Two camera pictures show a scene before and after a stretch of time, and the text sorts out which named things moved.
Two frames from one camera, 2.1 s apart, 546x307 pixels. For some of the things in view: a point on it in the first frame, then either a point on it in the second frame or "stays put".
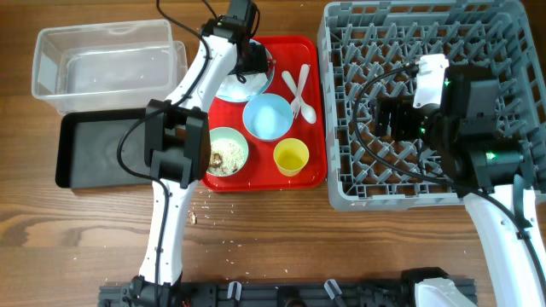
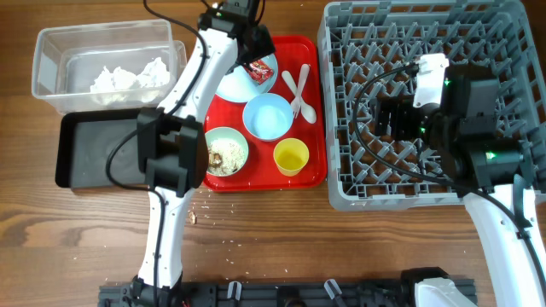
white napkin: (230, 87) → (153, 74)
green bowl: (229, 152) stays put
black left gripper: (258, 63) → (264, 43)
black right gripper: (390, 107) stays put
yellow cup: (290, 155) stays put
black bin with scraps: (226, 157) stays put
